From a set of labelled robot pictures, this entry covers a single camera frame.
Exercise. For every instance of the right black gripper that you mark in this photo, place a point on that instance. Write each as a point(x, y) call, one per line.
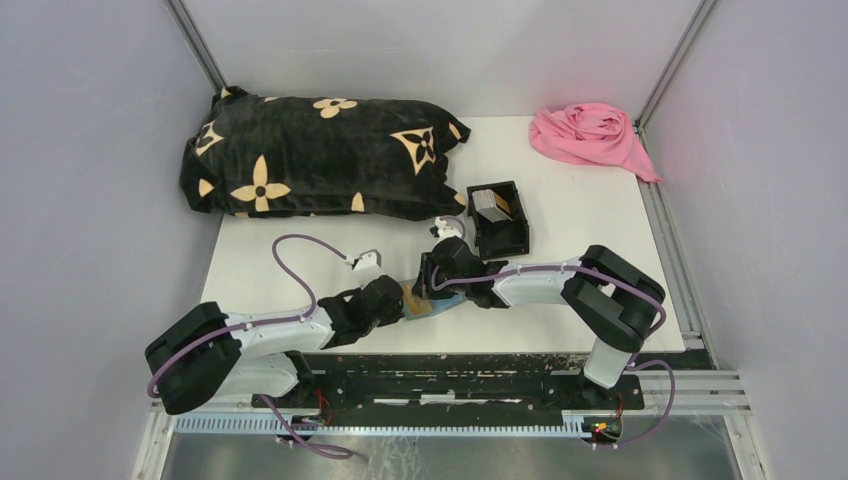
point(425, 286)

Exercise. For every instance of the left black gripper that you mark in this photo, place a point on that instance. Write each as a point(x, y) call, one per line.
point(393, 316)

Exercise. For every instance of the green card holder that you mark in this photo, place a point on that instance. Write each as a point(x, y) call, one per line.
point(439, 306)

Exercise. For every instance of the gold credit card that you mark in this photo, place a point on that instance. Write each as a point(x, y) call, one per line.
point(414, 305)

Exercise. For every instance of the black card box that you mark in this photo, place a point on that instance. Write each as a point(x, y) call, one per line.
point(500, 222)

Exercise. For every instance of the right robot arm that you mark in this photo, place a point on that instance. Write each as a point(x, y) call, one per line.
point(621, 305)

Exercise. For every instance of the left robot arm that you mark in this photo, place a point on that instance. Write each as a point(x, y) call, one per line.
point(209, 353)

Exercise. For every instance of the stack of cards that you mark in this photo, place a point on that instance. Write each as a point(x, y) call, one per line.
point(491, 206)

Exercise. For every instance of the black floral pillow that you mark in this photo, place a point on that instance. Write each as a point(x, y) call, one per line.
point(277, 157)

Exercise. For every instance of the pink cloth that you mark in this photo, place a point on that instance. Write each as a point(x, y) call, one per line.
point(591, 134)

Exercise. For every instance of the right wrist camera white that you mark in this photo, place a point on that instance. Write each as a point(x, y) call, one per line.
point(445, 227)

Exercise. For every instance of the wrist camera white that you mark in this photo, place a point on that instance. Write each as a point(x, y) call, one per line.
point(445, 227)
point(368, 262)

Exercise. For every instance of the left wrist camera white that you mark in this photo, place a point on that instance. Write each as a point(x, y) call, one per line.
point(368, 262)

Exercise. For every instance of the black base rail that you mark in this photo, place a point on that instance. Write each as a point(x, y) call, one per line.
point(447, 390)

